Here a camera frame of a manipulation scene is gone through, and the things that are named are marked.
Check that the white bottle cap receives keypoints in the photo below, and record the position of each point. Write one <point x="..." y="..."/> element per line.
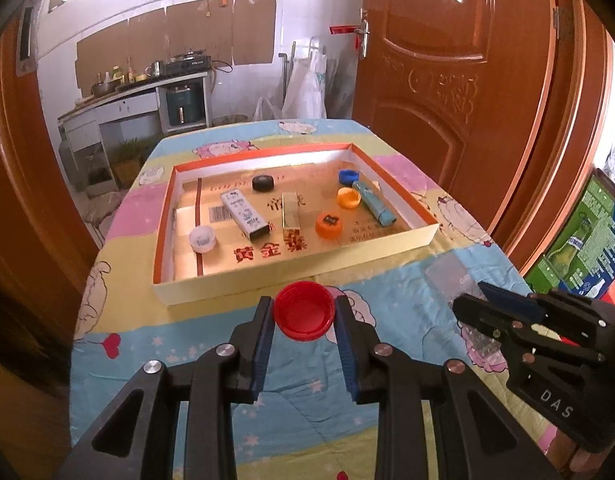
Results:
<point x="202" y="239"/>

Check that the shallow orange-rimmed cardboard tray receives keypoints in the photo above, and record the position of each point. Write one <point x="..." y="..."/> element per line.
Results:
<point x="237" y="264"/>

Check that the round metal stool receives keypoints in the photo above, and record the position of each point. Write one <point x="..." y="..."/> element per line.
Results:
<point x="100" y="208"/>

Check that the dark green air fryer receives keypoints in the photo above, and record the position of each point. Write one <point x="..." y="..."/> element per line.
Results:
<point x="184" y="105"/>

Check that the black round cap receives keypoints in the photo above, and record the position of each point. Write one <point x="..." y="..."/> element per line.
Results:
<point x="263" y="183"/>

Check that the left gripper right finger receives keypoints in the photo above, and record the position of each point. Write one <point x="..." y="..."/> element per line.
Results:
<point x="377" y="373"/>

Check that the red bottle cap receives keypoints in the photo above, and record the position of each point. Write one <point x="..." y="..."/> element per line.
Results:
<point x="304" y="311"/>

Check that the green and blue carton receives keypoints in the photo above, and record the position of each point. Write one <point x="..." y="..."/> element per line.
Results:
<point x="582" y="257"/>

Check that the white plastic sacks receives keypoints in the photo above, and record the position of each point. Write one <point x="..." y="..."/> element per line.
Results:
<point x="318" y="83"/>

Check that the cardboard wall sheets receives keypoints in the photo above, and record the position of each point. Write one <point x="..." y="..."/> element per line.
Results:
<point x="239" y="32"/>

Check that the clear patterned plastic tube box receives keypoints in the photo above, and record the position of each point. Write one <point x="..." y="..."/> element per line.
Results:
<point x="463" y="295"/>

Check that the black gas stove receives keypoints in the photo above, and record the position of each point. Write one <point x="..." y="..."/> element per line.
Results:
<point x="187" y="63"/>

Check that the brown wooden door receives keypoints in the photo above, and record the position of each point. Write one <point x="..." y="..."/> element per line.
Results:
<point x="459" y="87"/>

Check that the orange cap with black label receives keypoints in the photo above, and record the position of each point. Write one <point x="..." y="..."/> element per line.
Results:
<point x="328" y="226"/>

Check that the white kitchen counter cabinet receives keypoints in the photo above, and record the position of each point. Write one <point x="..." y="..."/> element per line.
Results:
<point x="92" y="133"/>

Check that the teal rectangular box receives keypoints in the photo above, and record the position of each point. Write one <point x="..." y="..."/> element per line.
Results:
<point x="374" y="204"/>

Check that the plain orange bottle cap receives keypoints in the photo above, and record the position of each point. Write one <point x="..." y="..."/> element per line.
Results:
<point x="348" y="198"/>

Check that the white cartoon printed box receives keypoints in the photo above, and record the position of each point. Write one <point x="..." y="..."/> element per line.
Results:
<point x="245" y="215"/>

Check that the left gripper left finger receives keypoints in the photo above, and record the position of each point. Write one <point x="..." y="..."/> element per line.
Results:
<point x="231" y="373"/>

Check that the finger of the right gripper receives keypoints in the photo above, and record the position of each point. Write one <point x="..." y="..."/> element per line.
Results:
<point x="521" y="308"/>
<point x="497" y="322"/>

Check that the blue bottle cap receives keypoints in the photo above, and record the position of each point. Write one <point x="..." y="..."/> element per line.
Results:
<point x="347" y="177"/>

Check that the gold rectangular box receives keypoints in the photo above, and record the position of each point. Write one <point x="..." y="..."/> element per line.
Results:
<point x="291" y="212"/>

